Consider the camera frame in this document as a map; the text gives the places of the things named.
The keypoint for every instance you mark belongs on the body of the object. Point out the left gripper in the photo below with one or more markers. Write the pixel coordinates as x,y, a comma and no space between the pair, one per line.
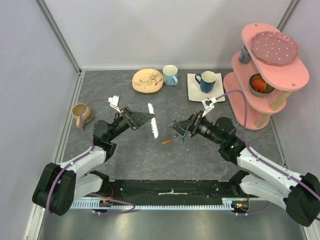
137,118

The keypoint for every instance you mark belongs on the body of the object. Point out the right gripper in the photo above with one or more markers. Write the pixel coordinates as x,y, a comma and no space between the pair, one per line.
193,124

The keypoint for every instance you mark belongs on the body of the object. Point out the white remote control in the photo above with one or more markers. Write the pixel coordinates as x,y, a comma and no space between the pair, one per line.
154,126

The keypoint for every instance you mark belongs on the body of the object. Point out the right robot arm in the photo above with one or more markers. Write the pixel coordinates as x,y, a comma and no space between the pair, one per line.
297,194

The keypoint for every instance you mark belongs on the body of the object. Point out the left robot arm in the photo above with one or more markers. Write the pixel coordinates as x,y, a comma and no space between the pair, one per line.
61,184

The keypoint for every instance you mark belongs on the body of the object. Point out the white square plate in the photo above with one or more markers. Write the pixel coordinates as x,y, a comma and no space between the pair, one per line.
194,91

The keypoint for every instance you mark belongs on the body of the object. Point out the yellow floral plate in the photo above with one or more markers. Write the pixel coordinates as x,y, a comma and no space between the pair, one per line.
147,81

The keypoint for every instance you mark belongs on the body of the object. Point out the beige ceramic mug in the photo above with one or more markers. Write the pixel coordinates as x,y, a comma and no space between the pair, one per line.
82,114

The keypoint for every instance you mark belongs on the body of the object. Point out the dark blue mug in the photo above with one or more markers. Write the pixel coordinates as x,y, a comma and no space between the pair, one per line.
206,80

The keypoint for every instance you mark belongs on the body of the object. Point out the light blue mug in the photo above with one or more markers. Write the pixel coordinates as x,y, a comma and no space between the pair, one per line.
170,73

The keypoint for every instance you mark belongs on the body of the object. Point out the bowl with fruit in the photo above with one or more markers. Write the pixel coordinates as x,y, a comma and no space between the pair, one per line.
258,86

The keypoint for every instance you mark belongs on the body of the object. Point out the grey blue cup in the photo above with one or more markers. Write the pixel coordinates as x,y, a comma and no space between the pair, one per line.
244,56

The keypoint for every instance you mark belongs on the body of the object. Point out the pink three-tier shelf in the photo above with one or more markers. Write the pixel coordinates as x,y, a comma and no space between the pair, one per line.
252,111

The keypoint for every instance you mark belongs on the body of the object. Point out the pink dotted plate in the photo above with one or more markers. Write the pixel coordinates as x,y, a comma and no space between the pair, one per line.
274,48

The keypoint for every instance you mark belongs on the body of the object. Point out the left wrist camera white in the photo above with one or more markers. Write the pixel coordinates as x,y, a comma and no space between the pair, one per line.
114,103

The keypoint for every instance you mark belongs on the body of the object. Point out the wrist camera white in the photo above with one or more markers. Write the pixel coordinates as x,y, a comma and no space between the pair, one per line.
208,104
114,103

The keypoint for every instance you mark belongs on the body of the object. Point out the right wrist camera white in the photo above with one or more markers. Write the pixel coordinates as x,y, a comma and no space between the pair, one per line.
208,104

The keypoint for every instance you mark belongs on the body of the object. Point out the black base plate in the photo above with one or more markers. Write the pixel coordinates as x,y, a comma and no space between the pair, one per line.
170,192

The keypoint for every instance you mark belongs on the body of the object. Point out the white slotted cable duct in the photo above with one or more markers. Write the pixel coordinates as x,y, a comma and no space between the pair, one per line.
91,203

